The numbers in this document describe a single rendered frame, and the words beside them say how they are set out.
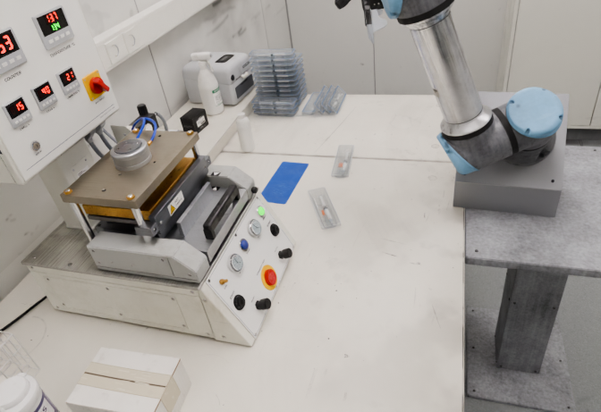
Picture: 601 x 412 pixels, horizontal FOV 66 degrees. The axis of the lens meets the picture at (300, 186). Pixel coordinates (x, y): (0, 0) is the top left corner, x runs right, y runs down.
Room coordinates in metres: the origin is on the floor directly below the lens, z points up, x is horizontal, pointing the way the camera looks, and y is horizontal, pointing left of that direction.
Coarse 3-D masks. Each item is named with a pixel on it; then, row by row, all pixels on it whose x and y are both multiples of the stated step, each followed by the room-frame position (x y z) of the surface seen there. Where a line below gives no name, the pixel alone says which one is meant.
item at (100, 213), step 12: (180, 168) 0.91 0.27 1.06; (168, 180) 0.87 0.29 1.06; (156, 192) 0.83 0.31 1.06; (168, 192) 0.83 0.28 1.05; (144, 204) 0.79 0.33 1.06; (156, 204) 0.79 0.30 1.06; (96, 216) 0.82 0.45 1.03; (108, 216) 0.81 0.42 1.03; (120, 216) 0.79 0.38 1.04; (132, 216) 0.78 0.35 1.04; (144, 216) 0.77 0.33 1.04
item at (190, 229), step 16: (208, 192) 0.90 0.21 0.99; (240, 192) 0.91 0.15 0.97; (192, 208) 0.83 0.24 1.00; (208, 208) 0.87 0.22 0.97; (240, 208) 0.87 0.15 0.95; (176, 224) 0.82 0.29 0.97; (192, 224) 0.81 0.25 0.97; (224, 224) 0.80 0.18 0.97; (192, 240) 0.76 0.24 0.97; (208, 240) 0.75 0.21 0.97; (208, 256) 0.72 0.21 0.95
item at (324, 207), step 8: (312, 192) 1.14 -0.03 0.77; (320, 192) 1.13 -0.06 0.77; (312, 200) 1.10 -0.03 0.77; (320, 200) 1.09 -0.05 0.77; (328, 200) 1.09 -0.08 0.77; (320, 208) 1.05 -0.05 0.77; (328, 208) 1.05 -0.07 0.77; (320, 216) 1.02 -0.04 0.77; (328, 216) 1.01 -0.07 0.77; (336, 216) 1.01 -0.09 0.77; (328, 224) 0.98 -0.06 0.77
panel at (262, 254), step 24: (264, 216) 0.92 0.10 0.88; (240, 240) 0.81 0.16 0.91; (264, 240) 0.87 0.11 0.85; (288, 240) 0.93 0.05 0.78; (216, 264) 0.73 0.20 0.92; (264, 264) 0.81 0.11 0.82; (216, 288) 0.68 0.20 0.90; (240, 288) 0.72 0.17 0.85; (264, 288) 0.76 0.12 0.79; (240, 312) 0.68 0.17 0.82; (264, 312) 0.71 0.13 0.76
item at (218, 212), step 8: (224, 192) 0.86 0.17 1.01; (232, 192) 0.86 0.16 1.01; (224, 200) 0.83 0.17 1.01; (232, 200) 0.85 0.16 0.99; (216, 208) 0.81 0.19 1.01; (224, 208) 0.82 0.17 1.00; (208, 216) 0.78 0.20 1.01; (216, 216) 0.78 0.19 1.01; (208, 224) 0.76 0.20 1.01; (216, 224) 0.77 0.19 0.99; (208, 232) 0.75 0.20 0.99
